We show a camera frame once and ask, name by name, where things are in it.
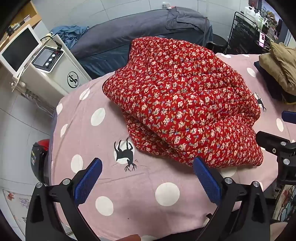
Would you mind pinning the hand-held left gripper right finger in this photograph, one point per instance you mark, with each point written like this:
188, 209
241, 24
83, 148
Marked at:
205, 180

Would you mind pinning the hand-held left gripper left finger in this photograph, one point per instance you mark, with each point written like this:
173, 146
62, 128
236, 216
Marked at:
89, 179

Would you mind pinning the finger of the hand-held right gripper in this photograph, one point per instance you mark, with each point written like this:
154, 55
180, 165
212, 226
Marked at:
268, 140
289, 117

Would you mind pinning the red floral quilted jacket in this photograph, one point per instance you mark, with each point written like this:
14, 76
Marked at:
185, 99

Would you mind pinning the dark folded clothes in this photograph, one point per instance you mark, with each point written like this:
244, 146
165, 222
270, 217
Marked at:
270, 81

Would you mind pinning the pink polka dot bedsheet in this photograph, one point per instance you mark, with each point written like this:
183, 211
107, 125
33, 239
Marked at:
104, 185

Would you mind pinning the patterned cloth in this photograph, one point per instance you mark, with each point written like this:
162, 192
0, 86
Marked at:
285, 204

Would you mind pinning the tan padded jacket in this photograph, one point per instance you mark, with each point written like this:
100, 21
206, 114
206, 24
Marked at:
281, 64

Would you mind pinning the red and black helmet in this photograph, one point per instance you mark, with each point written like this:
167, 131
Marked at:
39, 160

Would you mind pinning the printed floor poster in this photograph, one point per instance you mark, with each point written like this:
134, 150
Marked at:
19, 206

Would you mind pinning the black round stool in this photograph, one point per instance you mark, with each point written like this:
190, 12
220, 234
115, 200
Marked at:
218, 42

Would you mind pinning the white plastic bottle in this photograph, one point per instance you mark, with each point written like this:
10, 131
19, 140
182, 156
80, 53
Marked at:
249, 12
259, 17

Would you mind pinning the white machine with control panel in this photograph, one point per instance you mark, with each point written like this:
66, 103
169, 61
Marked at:
55, 74

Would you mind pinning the teal bed cover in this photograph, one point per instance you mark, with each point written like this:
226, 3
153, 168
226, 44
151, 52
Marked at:
101, 62

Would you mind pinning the blue crumpled cloth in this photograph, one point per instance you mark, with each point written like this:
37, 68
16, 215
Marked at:
69, 34

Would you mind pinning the white framed monitor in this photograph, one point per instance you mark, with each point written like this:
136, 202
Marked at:
19, 51

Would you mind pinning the wooden shelf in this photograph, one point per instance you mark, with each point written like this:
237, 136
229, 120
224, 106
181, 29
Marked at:
23, 11

